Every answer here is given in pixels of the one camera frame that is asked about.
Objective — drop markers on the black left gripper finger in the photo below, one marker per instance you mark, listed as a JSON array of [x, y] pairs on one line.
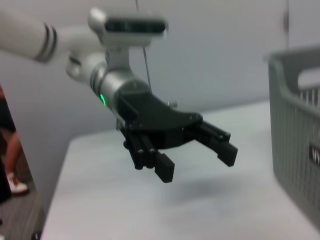
[[160, 167], [220, 147]]

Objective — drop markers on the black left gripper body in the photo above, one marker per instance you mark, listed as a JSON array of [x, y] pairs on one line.
[[155, 117]]

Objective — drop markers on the grey-green perforated storage bin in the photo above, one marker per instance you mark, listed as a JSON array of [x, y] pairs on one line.
[[295, 125]]

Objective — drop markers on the white and red sneaker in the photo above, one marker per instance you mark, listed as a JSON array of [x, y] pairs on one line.
[[16, 183]]

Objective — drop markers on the bystander bare leg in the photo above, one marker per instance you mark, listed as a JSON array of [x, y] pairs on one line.
[[12, 155]]

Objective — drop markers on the left wrist camera housing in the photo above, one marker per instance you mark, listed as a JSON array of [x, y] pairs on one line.
[[135, 25]]

